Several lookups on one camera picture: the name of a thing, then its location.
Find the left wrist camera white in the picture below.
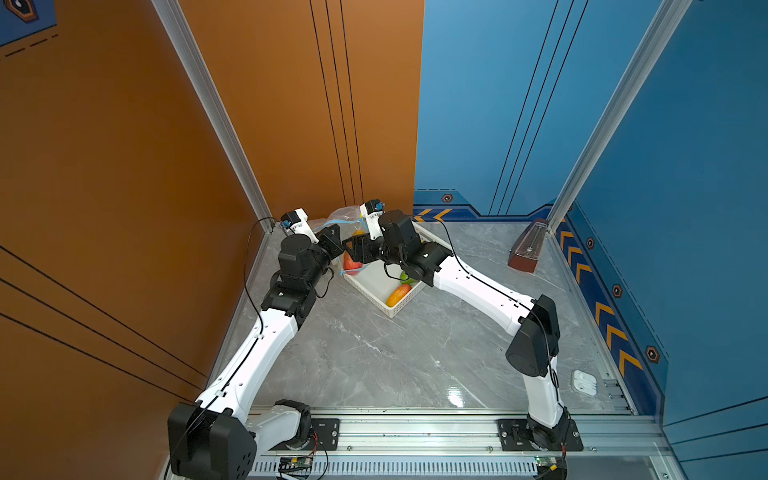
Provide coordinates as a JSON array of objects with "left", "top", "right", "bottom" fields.
[{"left": 280, "top": 208, "right": 318, "bottom": 244}]

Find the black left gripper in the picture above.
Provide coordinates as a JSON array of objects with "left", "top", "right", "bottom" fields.
[{"left": 303, "top": 223, "right": 342, "bottom": 294}]

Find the aluminium corner post left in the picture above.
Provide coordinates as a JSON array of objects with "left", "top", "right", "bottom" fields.
[{"left": 151, "top": 0, "right": 272, "bottom": 231}]

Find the white small power adapter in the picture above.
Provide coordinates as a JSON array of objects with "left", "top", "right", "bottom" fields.
[{"left": 571, "top": 370, "right": 598, "bottom": 397}]

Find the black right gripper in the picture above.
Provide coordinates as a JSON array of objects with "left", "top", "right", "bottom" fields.
[{"left": 340, "top": 230, "right": 408, "bottom": 267}]

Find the white perforated plastic basket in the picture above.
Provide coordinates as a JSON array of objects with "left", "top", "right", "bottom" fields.
[{"left": 335, "top": 253, "right": 426, "bottom": 319}]

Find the aluminium corner post right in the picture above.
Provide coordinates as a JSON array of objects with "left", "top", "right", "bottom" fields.
[{"left": 547, "top": 0, "right": 692, "bottom": 235}]

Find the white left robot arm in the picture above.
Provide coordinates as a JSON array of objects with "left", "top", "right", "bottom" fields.
[{"left": 166, "top": 225, "right": 343, "bottom": 479}]

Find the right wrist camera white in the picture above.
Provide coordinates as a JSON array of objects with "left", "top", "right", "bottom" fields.
[{"left": 360, "top": 199, "right": 384, "bottom": 240}]

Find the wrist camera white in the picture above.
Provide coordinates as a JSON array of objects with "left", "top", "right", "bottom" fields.
[
  {"left": 360, "top": 199, "right": 384, "bottom": 240},
  {"left": 280, "top": 208, "right": 318, "bottom": 244}
]

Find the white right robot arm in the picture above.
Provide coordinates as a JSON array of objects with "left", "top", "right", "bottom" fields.
[{"left": 345, "top": 202, "right": 575, "bottom": 451}]

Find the aluminium front rail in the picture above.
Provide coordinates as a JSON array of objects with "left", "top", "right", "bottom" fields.
[{"left": 238, "top": 409, "right": 685, "bottom": 479}]

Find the aluminium corner post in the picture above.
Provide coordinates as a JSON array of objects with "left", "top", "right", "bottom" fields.
[
  {"left": 151, "top": 0, "right": 272, "bottom": 231},
  {"left": 547, "top": 0, "right": 692, "bottom": 235}
]

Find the green mango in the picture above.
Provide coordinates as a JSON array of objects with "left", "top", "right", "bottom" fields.
[{"left": 399, "top": 272, "right": 418, "bottom": 285}]

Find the clear zip-top bag blue zipper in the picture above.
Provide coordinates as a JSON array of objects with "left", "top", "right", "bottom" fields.
[{"left": 309, "top": 206, "right": 368, "bottom": 277}]

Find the red wedge metronome box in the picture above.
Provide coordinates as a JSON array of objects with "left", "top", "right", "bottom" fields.
[{"left": 508, "top": 219, "right": 548, "bottom": 273}]

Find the red apple-like mango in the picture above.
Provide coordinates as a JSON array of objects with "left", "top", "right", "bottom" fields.
[{"left": 386, "top": 284, "right": 412, "bottom": 308}]

